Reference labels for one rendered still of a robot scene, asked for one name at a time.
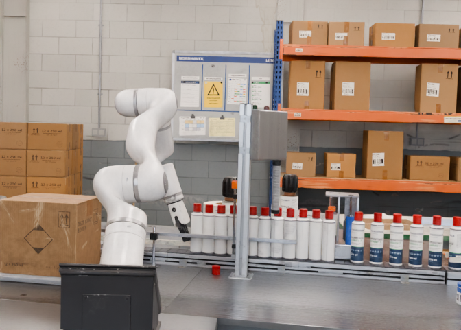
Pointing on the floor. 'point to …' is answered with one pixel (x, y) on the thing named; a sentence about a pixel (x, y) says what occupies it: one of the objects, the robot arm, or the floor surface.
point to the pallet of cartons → (40, 158)
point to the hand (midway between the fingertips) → (185, 236)
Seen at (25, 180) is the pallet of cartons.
